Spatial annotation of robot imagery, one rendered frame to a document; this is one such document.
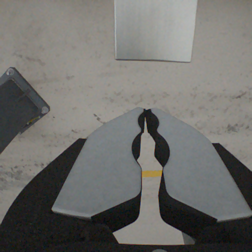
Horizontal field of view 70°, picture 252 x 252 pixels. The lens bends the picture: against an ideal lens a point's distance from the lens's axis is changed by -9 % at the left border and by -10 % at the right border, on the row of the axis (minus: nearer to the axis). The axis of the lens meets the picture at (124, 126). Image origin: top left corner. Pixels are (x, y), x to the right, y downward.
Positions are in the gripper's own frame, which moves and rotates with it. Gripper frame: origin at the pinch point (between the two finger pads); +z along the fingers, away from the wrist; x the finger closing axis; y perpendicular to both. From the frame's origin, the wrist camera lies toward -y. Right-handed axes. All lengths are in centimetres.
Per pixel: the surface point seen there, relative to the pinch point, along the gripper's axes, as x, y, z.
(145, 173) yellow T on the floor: 8, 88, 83
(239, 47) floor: 49, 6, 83
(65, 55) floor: -35, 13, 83
